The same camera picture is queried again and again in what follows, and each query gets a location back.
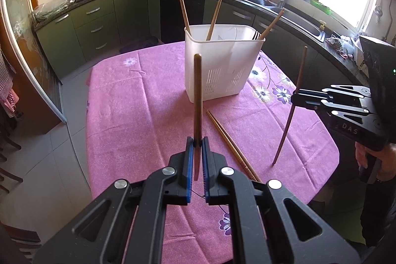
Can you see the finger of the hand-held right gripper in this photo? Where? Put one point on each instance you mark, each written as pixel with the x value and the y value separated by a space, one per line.
pixel 309 100
pixel 346 91

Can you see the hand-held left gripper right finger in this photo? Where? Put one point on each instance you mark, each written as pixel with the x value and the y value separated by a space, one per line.
pixel 205 165

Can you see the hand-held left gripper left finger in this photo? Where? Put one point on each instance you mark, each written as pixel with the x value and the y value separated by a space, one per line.
pixel 189 158

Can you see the wooden chopstick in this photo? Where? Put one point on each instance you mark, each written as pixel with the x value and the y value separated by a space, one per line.
pixel 233 143
pixel 229 144
pixel 198 90
pixel 272 22
pixel 215 16
pixel 298 75
pixel 183 7

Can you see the white plastic utensil holder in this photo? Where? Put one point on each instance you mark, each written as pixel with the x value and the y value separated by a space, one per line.
pixel 216 72

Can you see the person's right hand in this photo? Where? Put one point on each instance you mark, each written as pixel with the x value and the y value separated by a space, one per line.
pixel 388 162

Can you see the crumpled dishcloth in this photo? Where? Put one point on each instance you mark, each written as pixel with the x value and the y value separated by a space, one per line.
pixel 340 44

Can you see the brass tap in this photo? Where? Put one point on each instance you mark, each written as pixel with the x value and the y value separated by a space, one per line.
pixel 322 25

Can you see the pink floral tablecloth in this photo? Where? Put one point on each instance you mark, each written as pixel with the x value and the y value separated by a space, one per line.
pixel 139 103

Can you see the steel kitchen sink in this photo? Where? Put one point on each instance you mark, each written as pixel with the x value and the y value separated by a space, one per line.
pixel 306 24

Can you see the hanging metal ladle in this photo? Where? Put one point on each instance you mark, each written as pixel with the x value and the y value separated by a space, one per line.
pixel 379 9

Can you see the metal fork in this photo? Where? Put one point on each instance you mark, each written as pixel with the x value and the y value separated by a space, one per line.
pixel 256 34

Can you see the green plastic basket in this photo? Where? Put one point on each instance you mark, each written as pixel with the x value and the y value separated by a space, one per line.
pixel 320 5

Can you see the person's dark trousers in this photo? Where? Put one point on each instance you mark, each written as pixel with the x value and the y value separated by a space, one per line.
pixel 371 214

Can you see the kitchen base cabinets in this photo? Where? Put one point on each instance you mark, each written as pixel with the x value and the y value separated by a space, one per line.
pixel 92 26

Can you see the dark wooden chair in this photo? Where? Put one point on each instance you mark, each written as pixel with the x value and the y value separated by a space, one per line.
pixel 7 152
pixel 18 239

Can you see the checkered apron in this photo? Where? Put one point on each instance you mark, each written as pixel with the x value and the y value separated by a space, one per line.
pixel 6 78

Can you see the clear plastic bag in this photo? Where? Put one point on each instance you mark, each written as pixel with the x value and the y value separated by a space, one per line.
pixel 51 7

